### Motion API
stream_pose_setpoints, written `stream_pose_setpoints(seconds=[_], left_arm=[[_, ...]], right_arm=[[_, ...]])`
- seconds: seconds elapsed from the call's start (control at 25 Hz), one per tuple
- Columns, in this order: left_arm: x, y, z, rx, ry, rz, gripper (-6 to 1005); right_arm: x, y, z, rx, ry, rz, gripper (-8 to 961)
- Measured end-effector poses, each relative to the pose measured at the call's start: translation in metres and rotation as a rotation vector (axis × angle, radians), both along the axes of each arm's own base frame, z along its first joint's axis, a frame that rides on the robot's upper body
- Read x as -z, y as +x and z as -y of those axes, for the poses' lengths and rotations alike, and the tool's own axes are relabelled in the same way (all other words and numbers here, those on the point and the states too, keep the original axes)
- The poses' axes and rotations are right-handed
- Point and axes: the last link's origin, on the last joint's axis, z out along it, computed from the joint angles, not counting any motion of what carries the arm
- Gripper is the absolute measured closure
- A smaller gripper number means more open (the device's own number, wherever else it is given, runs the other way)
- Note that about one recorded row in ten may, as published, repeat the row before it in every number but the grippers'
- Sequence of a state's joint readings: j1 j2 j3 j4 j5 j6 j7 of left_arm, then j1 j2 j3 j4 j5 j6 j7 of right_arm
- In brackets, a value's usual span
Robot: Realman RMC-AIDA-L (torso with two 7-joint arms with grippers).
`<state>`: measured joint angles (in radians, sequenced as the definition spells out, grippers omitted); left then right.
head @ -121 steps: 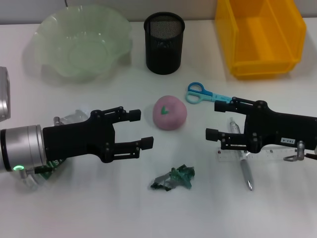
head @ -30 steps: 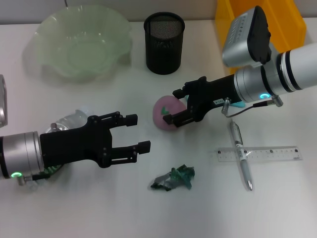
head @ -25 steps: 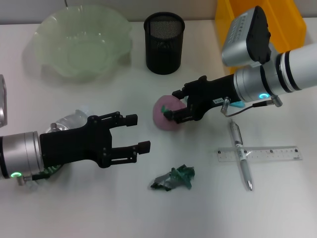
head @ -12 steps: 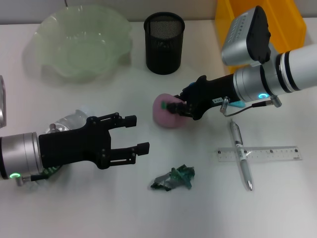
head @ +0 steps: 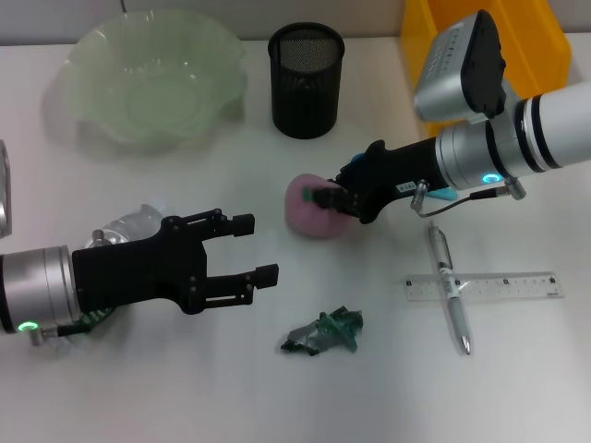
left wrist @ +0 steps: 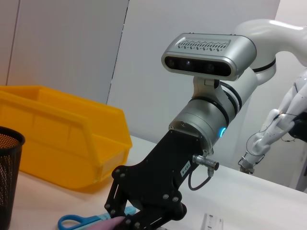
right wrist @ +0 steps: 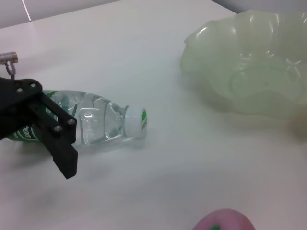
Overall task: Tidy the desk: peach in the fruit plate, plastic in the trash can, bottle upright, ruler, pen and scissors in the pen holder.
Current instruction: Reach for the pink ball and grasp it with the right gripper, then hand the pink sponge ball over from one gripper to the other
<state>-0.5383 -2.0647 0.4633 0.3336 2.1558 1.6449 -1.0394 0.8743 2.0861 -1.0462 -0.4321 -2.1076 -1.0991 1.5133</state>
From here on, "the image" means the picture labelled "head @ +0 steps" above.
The pink peach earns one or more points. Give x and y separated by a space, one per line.
309 221

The clear water bottle green label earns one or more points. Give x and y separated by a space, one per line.
134 221

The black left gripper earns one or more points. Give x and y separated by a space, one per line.
134 272

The transparent plastic ruler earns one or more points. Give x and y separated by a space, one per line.
508 286

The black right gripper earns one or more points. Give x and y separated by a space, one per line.
392 175

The silver ballpoint pen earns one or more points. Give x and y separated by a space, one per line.
459 318

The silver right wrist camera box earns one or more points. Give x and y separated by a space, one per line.
452 78

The small dark object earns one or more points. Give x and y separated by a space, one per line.
332 330

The green glass fruit bowl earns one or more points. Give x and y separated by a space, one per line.
138 92

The black mesh pen cup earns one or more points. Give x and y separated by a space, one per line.
305 101

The yellow plastic bin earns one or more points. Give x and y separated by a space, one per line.
540 46

